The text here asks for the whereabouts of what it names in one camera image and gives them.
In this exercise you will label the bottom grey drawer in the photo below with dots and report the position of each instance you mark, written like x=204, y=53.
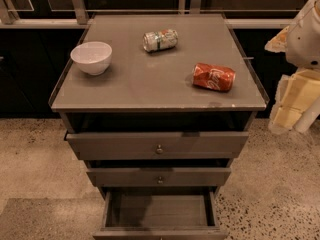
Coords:
x=160, y=215

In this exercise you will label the grey drawer cabinet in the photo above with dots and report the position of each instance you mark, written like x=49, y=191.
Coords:
x=153, y=92

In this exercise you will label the white ceramic bowl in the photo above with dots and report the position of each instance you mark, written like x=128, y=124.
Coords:
x=92, y=57

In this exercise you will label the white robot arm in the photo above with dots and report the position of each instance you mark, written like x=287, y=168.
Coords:
x=303, y=42

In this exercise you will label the middle grey drawer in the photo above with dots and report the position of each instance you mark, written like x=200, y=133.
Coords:
x=152, y=177

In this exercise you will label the metal window railing frame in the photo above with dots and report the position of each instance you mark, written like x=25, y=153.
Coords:
x=66, y=14

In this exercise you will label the grey drawer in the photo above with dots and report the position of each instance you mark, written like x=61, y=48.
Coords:
x=157, y=145
x=160, y=215
x=152, y=177

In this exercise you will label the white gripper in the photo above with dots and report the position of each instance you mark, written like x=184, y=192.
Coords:
x=305, y=45

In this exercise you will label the white cylindrical post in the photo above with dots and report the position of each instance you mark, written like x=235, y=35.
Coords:
x=308, y=117

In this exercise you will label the top grey drawer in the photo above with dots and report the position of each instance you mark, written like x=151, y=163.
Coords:
x=157, y=145

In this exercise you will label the red coke can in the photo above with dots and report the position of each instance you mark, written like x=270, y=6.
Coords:
x=213, y=77

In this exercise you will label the green white soda can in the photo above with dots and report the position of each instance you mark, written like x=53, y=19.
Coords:
x=159, y=40

